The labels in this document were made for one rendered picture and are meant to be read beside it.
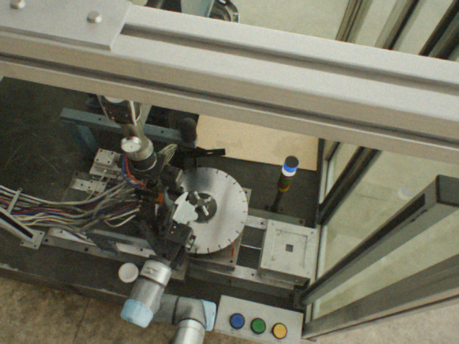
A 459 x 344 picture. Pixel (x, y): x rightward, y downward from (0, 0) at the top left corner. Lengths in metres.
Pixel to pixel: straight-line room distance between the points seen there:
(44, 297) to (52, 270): 0.82
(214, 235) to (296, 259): 0.30
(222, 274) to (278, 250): 0.25
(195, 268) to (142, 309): 0.54
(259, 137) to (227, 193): 0.44
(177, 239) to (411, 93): 0.84
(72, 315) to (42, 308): 0.18
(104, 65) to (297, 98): 0.12
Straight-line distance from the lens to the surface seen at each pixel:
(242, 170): 1.66
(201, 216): 1.34
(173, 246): 1.04
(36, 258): 1.67
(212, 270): 1.49
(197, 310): 1.08
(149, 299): 1.00
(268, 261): 1.37
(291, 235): 1.41
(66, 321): 2.37
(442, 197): 0.59
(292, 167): 1.22
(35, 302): 2.45
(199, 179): 1.41
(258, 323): 1.32
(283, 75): 0.23
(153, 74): 0.24
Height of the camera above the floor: 2.22
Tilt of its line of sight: 63 degrees down
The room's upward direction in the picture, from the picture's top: 4 degrees clockwise
